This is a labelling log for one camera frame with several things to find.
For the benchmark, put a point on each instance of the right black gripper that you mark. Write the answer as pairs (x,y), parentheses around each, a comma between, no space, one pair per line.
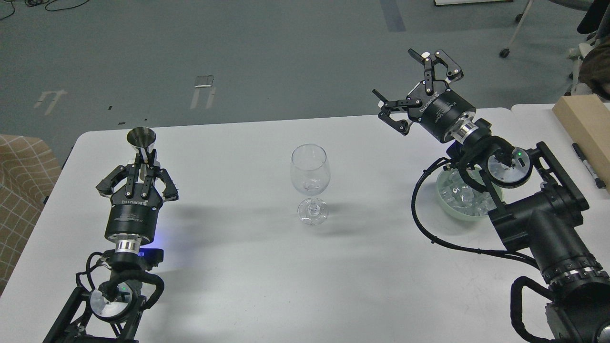
(431,103)

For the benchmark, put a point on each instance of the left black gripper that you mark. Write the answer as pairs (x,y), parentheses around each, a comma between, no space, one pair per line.
(134,205)

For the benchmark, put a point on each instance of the steel cone jigger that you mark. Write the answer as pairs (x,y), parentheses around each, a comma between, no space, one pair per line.
(141,143)

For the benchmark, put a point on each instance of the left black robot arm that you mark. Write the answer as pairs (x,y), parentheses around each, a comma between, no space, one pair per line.
(117,286)

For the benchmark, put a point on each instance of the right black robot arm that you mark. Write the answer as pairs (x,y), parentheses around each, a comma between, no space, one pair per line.
(537,204)

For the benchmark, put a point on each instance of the green bowl with ice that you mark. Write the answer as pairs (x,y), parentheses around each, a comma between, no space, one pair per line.
(459,200)

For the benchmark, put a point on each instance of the clear wine glass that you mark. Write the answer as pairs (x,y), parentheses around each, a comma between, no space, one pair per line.
(310,175)

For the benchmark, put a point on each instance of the beige checkered chair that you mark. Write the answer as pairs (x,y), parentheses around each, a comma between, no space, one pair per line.
(29,171)

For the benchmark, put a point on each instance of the rolling office chair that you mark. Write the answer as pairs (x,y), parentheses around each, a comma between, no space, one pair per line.
(575,54)

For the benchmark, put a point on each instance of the light wooden box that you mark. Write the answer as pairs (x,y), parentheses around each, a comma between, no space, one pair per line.
(587,120)

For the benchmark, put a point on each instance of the seated person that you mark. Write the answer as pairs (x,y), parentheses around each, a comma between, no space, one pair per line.
(594,73)

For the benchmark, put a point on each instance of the black marker pen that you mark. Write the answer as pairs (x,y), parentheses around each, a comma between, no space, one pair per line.
(600,184)

